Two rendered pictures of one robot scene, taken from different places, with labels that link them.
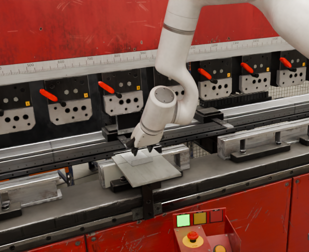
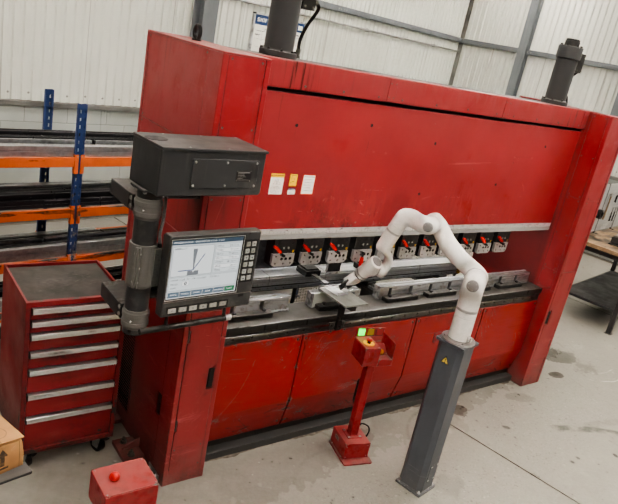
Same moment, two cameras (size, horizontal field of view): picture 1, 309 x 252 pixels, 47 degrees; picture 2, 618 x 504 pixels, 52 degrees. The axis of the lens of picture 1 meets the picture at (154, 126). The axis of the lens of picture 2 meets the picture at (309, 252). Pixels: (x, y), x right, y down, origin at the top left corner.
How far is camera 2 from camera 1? 2.72 m
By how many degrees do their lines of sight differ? 17
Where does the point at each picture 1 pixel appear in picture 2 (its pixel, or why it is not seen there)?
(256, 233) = not seen: hidden behind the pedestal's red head
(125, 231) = (322, 336)
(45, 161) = (263, 284)
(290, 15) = (447, 244)
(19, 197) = (268, 305)
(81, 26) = (330, 211)
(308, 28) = (453, 251)
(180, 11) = (399, 227)
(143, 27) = (358, 214)
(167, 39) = (388, 237)
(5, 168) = not seen: hidden behind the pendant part
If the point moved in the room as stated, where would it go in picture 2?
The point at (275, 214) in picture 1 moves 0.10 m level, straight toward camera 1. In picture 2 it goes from (401, 341) to (402, 347)
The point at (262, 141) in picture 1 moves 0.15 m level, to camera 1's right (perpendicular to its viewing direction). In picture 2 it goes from (401, 290) to (421, 292)
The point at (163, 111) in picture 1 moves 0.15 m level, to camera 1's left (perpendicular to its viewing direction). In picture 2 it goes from (375, 269) to (351, 267)
